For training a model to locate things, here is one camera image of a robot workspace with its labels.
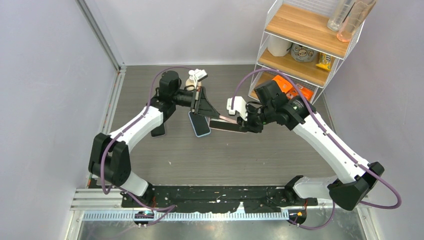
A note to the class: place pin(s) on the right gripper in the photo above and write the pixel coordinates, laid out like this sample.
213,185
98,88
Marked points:
247,126

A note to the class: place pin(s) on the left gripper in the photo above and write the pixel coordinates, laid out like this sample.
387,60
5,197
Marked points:
204,107

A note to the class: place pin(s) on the pink phone case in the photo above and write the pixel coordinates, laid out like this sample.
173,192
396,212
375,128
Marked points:
222,118

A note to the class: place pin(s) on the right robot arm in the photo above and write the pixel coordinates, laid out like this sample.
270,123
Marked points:
353,179

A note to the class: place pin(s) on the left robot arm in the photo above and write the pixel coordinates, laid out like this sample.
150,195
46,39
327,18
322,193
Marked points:
110,153

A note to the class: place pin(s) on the phone in blue case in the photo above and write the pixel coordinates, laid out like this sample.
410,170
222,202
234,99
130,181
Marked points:
199,124

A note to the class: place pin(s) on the dark phone on table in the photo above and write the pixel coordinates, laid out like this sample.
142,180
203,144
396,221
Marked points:
158,131

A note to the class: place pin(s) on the cream lotion pump bottle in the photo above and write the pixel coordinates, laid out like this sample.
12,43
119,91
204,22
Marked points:
191,83

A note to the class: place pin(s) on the yellow cardboard box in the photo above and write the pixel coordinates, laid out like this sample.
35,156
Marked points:
283,84

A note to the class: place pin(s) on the white paper roll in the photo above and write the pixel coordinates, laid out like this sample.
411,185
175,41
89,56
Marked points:
278,47

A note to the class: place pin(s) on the orange cardboard box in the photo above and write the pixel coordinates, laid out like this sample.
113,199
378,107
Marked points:
307,93

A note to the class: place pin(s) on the cartoon printed tin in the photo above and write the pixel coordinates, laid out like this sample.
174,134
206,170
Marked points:
303,54

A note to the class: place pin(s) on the yellow snack packet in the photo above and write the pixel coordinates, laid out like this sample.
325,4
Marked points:
324,61

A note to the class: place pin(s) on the clear plastic bottle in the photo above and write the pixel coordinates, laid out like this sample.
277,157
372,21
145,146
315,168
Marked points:
340,14

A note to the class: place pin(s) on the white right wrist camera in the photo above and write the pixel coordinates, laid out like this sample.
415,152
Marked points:
235,105

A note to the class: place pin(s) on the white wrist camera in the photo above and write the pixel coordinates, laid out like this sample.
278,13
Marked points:
199,74
235,105

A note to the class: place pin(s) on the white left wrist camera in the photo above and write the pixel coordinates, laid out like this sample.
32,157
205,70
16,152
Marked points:
199,74

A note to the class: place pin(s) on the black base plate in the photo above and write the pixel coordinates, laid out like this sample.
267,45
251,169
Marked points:
220,199

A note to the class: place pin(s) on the white wire shelf rack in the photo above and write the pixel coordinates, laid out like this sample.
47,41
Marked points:
297,42

